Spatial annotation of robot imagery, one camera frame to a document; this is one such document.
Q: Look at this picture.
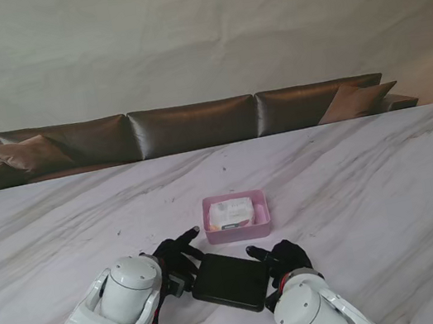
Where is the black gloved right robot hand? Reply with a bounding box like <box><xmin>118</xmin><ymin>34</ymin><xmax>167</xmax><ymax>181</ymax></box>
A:
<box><xmin>244</xmin><ymin>234</ymin><xmax>317</xmax><ymax>293</ymax></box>

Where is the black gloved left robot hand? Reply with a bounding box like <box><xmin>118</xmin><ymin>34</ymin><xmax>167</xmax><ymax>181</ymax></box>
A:
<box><xmin>148</xmin><ymin>226</ymin><xmax>210</xmax><ymax>286</ymax></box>

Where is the pink tissue box cover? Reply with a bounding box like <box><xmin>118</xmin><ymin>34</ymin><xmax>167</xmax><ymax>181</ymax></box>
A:
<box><xmin>199</xmin><ymin>186</ymin><xmax>275</xmax><ymax>247</ymax></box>

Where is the black tissue box base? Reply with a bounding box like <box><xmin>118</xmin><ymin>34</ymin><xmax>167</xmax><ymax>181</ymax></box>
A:
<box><xmin>186</xmin><ymin>243</ymin><xmax>279</xmax><ymax>323</ymax></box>

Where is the printed tissue pack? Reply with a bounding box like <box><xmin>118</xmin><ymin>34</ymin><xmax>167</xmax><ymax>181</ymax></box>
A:
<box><xmin>206</xmin><ymin>195</ymin><xmax>259</xmax><ymax>233</ymax></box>

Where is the brown leather sofa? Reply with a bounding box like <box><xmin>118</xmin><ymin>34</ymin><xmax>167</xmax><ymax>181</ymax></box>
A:
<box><xmin>0</xmin><ymin>59</ymin><xmax>423</xmax><ymax>196</ymax></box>

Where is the brown throw pillow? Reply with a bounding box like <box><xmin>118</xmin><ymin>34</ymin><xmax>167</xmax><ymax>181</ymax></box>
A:
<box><xmin>0</xmin><ymin>130</ymin><xmax>75</xmax><ymax>179</ymax></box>
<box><xmin>312</xmin><ymin>75</ymin><xmax>403</xmax><ymax>126</ymax></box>

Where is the beige wrinkled backdrop cloth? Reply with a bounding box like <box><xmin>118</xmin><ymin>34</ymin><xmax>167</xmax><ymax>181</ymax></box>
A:
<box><xmin>0</xmin><ymin>0</ymin><xmax>433</xmax><ymax>197</ymax></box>

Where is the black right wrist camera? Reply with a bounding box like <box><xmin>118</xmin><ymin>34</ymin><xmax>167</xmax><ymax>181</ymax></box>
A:
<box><xmin>263</xmin><ymin>288</ymin><xmax>288</xmax><ymax>316</ymax></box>

